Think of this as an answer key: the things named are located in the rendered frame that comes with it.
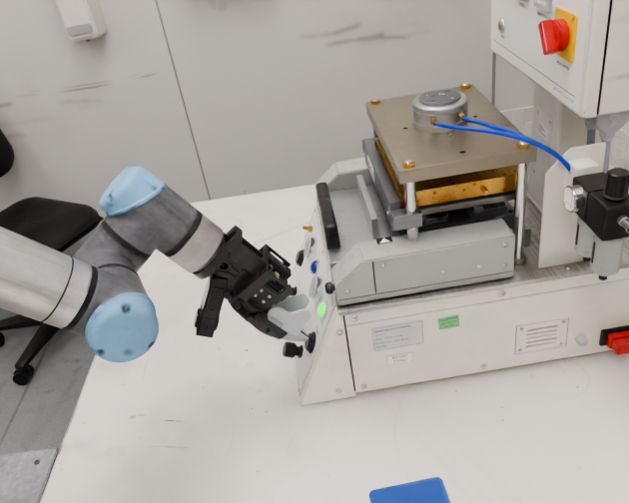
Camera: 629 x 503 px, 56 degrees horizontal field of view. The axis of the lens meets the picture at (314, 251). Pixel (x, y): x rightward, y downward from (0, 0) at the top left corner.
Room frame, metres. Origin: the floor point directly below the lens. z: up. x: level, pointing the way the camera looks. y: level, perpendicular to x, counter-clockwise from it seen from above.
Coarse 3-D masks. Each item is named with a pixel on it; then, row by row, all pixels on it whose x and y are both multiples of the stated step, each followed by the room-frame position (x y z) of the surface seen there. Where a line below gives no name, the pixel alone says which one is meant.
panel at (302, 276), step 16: (320, 240) 0.86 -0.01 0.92; (304, 256) 0.93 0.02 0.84; (320, 256) 0.82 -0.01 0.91; (304, 272) 0.89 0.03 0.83; (320, 272) 0.79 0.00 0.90; (304, 288) 0.86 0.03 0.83; (320, 320) 0.70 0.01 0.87; (320, 336) 0.68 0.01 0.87; (304, 352) 0.72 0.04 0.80; (304, 368) 0.70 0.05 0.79; (304, 384) 0.67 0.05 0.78
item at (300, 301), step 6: (300, 294) 0.72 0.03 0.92; (288, 300) 0.72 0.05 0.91; (294, 300) 0.72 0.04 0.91; (300, 300) 0.72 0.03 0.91; (306, 300) 0.72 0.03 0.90; (282, 306) 0.72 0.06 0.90; (288, 306) 0.72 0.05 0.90; (294, 306) 0.72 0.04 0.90; (300, 306) 0.72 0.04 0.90; (306, 306) 0.72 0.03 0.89
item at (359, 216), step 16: (336, 192) 0.92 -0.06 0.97; (352, 192) 0.91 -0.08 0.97; (368, 192) 0.90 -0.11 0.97; (336, 208) 0.87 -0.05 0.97; (352, 208) 0.86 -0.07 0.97; (368, 208) 0.78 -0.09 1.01; (336, 224) 0.82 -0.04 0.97; (352, 224) 0.81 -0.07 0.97; (368, 224) 0.78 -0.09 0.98; (384, 224) 0.79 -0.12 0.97; (352, 240) 0.76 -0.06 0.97; (368, 240) 0.75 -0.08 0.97; (528, 240) 0.71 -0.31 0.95; (336, 256) 0.72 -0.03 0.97
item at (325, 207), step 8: (320, 184) 0.89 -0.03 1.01; (320, 192) 0.86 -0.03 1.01; (328, 192) 0.86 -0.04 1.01; (320, 200) 0.83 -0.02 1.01; (328, 200) 0.83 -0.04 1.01; (320, 208) 0.81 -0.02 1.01; (328, 208) 0.80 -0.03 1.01; (328, 216) 0.78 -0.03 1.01; (328, 224) 0.75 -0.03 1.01; (328, 232) 0.75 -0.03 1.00; (336, 232) 0.75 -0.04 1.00; (328, 240) 0.75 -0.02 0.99; (336, 240) 0.75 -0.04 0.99; (328, 248) 0.75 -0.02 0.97; (336, 248) 0.75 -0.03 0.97
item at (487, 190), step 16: (384, 160) 0.83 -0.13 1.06; (464, 176) 0.74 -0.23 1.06; (480, 176) 0.73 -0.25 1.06; (496, 176) 0.72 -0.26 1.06; (512, 176) 0.72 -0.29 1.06; (400, 192) 0.72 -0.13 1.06; (416, 192) 0.72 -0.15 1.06; (432, 192) 0.72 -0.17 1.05; (448, 192) 0.72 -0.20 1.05; (464, 192) 0.72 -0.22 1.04; (480, 192) 0.72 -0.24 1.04; (496, 192) 0.72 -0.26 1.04; (512, 192) 0.72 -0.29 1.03; (432, 208) 0.72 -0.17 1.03; (448, 208) 0.72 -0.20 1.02
